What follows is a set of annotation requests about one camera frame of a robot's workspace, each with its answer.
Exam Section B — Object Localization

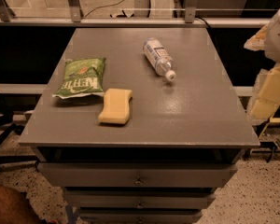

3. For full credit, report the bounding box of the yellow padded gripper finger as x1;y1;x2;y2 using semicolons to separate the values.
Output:
244;25;268;51
246;63;280;122

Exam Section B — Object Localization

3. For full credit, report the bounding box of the yellow sponge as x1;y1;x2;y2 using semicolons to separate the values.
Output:
98;89;133;125

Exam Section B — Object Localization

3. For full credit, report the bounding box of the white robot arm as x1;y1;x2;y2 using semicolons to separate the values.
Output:
244;9;280;125

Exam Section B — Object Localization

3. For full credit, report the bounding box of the clear plastic water bottle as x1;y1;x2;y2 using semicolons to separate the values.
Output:
143;37;176;82

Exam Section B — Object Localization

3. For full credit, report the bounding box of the grey drawer cabinet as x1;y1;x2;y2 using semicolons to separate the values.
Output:
20;28;259;224

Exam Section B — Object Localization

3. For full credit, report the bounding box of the green chips bag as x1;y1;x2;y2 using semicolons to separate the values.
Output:
53;58;105;99

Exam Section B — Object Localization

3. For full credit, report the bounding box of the black chair base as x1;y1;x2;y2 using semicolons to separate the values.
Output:
0;93;38;164

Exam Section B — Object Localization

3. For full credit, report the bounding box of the person's bare leg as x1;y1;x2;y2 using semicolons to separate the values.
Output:
0;185;59;224

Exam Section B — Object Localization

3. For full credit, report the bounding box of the metal railing frame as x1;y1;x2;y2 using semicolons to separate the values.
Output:
0;0;279;28

